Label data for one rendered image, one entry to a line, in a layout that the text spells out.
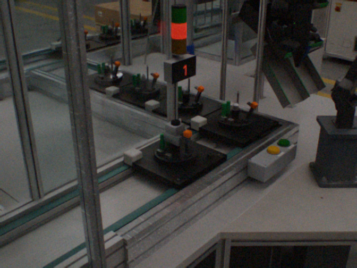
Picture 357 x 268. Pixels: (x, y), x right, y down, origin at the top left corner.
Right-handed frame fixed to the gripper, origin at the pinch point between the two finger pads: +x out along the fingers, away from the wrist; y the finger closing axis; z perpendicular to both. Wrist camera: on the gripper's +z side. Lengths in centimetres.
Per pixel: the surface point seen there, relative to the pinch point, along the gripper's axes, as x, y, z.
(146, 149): 28, 42, 30
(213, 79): 39, -53, 74
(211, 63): 39, -76, 93
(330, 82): 125, -328, 115
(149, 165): 28, 49, 22
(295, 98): 25.0, -24.4, 10.7
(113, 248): 31, 80, 3
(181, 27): -9.3, 25.1, 29.4
